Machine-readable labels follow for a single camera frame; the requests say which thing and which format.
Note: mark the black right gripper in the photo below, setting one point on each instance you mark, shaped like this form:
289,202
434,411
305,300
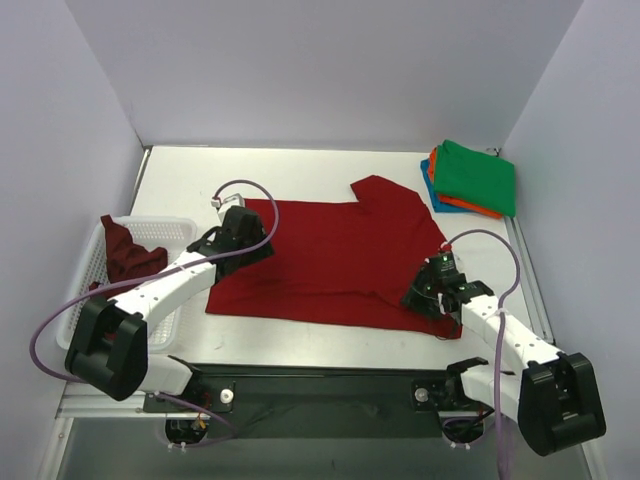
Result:
420,296

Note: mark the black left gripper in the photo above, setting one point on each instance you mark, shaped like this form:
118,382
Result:
251,239

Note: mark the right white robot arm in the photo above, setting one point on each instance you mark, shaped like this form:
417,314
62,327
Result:
552,396

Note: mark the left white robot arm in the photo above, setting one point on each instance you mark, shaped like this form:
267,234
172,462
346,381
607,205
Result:
109,348

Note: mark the white plastic basket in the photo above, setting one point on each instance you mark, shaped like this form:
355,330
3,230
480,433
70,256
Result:
171,233

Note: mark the blue folded t-shirt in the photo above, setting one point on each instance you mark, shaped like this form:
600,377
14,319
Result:
438,205

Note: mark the orange folded t-shirt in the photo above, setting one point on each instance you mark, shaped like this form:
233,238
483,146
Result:
454,201

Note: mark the green folded t-shirt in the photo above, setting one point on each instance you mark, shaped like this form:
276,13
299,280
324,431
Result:
479,178

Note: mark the dark red t-shirt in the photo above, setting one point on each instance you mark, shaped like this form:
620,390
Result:
126,260

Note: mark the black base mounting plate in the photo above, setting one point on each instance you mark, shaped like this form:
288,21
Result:
277,402

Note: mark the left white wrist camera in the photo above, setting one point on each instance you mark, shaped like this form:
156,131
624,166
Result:
222,205

